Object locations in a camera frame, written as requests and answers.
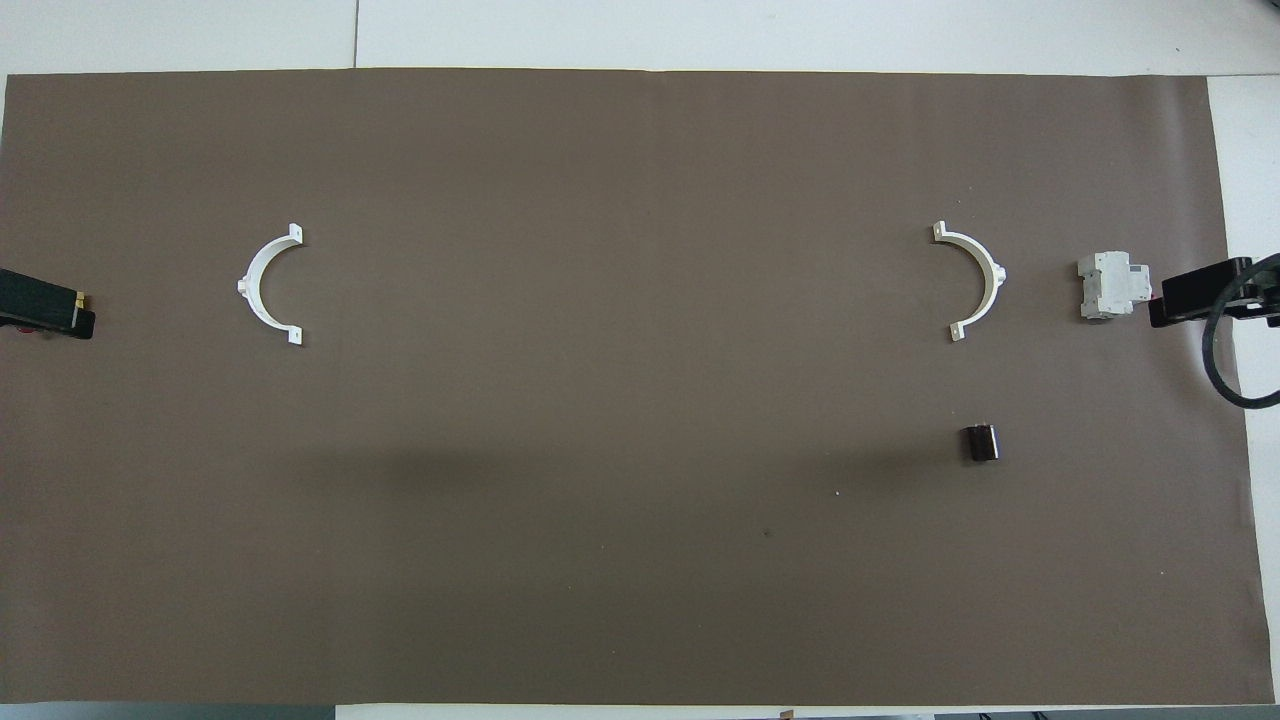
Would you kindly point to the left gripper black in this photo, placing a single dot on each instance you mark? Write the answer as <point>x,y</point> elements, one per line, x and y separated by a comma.
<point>35,298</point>

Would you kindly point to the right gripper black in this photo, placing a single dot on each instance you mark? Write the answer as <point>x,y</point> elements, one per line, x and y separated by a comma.
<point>1262,295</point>

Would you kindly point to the white half pipe clamp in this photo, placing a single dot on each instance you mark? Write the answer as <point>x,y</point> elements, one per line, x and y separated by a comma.
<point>985,262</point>
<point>256,272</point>

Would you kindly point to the white circuit breaker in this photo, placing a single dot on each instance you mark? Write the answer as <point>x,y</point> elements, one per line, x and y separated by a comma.
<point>1108,287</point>

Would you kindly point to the small dark brown block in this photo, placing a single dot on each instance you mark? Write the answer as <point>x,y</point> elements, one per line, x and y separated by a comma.
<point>981,444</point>

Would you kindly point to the brown table mat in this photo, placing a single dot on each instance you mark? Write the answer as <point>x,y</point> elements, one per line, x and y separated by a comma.
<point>620,400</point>

